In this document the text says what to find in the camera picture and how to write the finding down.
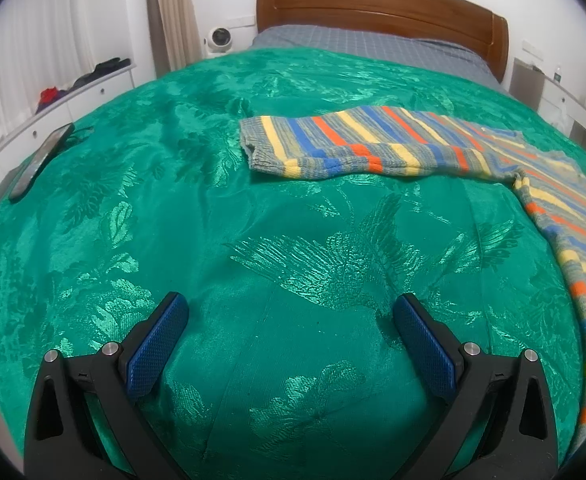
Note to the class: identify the red cloth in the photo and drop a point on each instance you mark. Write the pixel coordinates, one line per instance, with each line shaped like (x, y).
(49, 97)

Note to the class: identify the white desk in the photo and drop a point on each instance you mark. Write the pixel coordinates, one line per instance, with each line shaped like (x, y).
(568, 95)

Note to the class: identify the white wall plate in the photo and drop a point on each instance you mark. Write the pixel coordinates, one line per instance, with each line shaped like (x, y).
(243, 21)

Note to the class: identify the beige curtain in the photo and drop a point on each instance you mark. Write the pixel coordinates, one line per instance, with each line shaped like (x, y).
(173, 10)

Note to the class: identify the green patterned blanket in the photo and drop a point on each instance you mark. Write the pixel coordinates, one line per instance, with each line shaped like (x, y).
(273, 210)

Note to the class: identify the white wall socket strip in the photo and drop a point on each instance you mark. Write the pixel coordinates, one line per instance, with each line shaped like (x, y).
(533, 49)

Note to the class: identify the white drawer cabinet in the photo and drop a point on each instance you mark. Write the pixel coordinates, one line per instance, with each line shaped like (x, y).
(88, 95)

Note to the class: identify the small white desk fan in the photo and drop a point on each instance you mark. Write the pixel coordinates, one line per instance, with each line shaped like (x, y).
(219, 36)

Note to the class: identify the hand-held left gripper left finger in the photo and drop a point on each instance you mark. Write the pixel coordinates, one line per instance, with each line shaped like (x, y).
(155, 350)

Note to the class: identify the grey checked bed sheet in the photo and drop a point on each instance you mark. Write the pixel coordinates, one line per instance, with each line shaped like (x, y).
(348, 37)

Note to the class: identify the dark clothes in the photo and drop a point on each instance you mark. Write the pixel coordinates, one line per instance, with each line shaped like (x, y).
(98, 72)

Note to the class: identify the striped knit sweater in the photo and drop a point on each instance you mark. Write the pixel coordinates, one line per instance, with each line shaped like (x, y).
(373, 140)

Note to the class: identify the clear plastic bottle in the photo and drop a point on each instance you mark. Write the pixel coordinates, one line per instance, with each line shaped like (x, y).
(557, 75)

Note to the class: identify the wooden headboard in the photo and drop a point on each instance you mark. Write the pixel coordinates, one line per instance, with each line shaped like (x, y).
(373, 5)

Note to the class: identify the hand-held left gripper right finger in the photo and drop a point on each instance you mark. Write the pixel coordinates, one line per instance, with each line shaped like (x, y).
(425, 350)

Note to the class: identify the phone in black case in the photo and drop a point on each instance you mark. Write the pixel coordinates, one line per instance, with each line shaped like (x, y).
(43, 157)

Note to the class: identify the white sheer curtain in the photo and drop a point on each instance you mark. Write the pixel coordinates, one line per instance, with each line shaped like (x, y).
(48, 25)

